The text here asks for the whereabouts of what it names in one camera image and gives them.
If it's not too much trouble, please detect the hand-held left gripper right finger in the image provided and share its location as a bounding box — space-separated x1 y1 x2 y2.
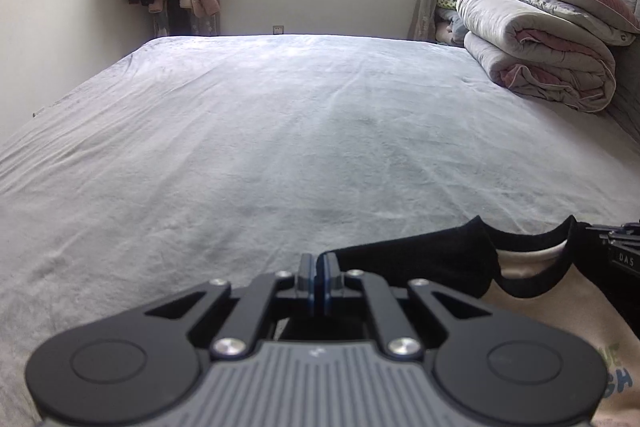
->
316 253 493 360

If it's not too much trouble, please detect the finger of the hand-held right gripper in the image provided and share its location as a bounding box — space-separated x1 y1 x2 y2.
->
585 221 640 240

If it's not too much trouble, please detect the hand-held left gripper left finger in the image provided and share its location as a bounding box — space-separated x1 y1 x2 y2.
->
142 253 316 360

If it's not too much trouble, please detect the black and beige sweatshirt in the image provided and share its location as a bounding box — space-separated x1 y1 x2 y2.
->
320 215 640 427

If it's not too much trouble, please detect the stack of folded clothes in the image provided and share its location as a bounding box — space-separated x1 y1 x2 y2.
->
434 0 481 46

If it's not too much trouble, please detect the grey quilted headboard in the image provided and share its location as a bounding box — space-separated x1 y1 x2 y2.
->
580 0 640 138

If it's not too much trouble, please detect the bed with grey sheet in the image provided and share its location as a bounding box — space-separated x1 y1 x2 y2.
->
0 34 640 427

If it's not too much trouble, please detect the folded grey and pink quilt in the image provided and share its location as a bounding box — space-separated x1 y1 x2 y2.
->
456 0 617 114

